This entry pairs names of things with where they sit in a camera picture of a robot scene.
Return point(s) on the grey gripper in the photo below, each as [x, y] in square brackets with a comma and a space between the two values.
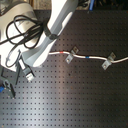
[7, 82]

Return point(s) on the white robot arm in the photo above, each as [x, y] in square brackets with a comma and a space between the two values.
[25, 42]

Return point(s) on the silver usb connector plug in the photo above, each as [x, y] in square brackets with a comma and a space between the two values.
[27, 72]

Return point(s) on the left metal cable clip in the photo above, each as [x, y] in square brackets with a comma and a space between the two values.
[71, 54]

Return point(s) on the metal cable clip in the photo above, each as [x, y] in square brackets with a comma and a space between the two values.
[109, 61]
[71, 54]

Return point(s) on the right metal cable clip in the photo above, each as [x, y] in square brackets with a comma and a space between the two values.
[109, 61]

